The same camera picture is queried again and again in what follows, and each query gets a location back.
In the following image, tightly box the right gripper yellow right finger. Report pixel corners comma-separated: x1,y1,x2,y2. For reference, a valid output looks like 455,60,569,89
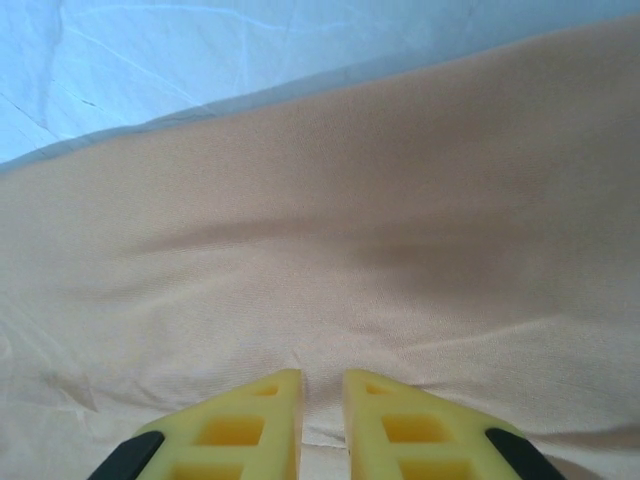
342,368,559,480

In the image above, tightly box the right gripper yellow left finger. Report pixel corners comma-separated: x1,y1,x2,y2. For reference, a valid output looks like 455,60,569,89
92,368,304,480

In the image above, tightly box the tan printed t-shirt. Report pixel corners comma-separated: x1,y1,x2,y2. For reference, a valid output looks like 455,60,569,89
0,12,640,480

